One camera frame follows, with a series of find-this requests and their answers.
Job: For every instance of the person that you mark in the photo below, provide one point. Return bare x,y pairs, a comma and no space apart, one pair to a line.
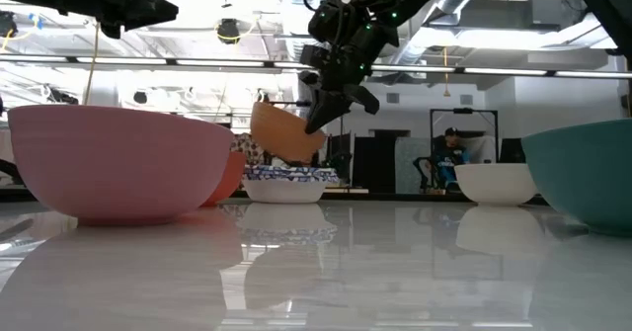
449,160

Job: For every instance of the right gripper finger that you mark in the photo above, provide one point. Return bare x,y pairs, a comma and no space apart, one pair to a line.
328,108
364,96

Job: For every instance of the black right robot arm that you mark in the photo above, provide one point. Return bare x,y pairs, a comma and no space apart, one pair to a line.
607,5

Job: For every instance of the long white light bar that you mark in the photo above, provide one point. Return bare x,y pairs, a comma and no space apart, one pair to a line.
222,63

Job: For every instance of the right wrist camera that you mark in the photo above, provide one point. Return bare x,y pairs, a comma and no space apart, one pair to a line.
313,57

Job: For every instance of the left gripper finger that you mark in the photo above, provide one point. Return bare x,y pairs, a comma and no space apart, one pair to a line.
143,10

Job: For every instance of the pink bowl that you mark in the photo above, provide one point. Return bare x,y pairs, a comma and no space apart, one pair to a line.
118,163

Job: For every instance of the grey wall vent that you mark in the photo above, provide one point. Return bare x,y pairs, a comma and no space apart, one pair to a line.
392,98
466,99

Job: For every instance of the black background rig frame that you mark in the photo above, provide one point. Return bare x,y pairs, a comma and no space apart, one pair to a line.
463,110

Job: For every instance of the plain white bowl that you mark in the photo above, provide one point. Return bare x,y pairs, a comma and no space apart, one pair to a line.
495,185

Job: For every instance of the black monitor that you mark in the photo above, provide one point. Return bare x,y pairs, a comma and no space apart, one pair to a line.
512,150

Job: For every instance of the red bowl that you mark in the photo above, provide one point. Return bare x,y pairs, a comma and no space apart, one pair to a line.
228,178

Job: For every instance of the orange bowl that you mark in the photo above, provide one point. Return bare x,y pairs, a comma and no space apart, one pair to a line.
281,133

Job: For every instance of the green bowl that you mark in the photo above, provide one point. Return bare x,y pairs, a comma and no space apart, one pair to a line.
587,173

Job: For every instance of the patterned fabric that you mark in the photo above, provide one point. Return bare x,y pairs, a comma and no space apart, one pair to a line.
244,145

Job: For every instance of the black cabinet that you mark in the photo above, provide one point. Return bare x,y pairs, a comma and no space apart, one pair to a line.
375,163

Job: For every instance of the blue patterned white bowl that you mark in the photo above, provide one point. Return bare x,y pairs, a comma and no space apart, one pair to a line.
316,168
284,192
306,173
296,177

